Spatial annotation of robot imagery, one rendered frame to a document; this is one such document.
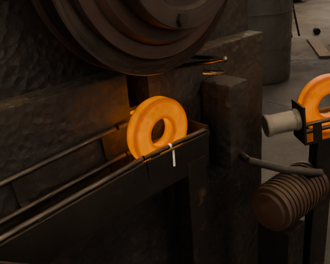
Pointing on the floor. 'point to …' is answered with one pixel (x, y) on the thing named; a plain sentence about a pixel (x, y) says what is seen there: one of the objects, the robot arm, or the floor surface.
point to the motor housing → (285, 214)
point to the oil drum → (273, 36)
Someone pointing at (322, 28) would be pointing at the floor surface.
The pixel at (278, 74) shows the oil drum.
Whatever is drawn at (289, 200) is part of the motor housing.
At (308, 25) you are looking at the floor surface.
